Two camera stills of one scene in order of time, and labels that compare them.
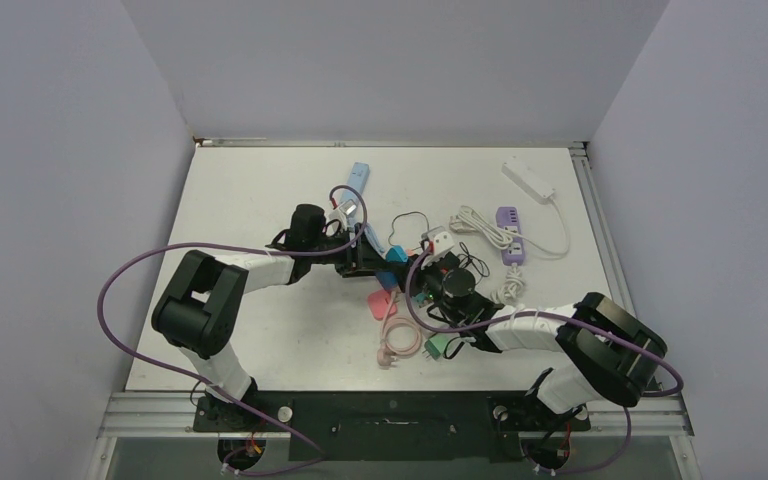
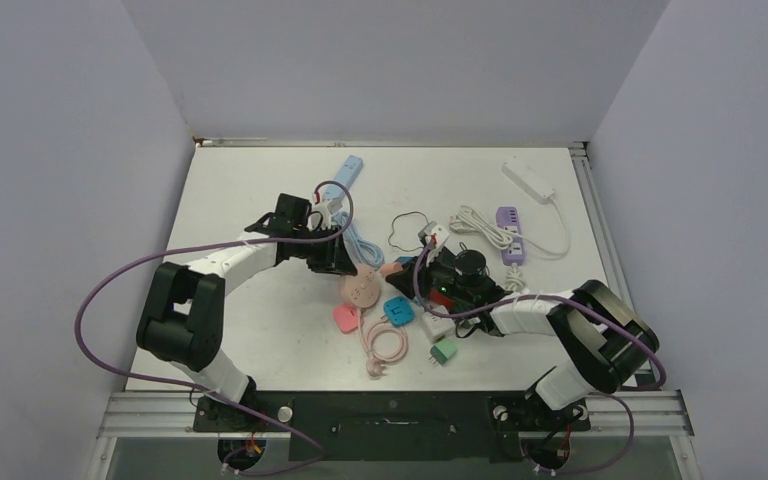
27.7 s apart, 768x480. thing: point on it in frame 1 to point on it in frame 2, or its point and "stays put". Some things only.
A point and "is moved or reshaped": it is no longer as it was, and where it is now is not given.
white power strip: x=528 y=180 stays put
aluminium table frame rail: x=660 y=412 stays put
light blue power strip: x=357 y=178 is moved or reshaped
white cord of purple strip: x=512 y=287 stays put
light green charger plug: x=435 y=346 is moved or reshaped
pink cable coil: x=386 y=354 to x=376 y=364
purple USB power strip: x=509 y=221 stays put
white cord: x=469 y=220 stays put
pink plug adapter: x=378 y=301 to x=346 y=317
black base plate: x=391 y=426 stays put
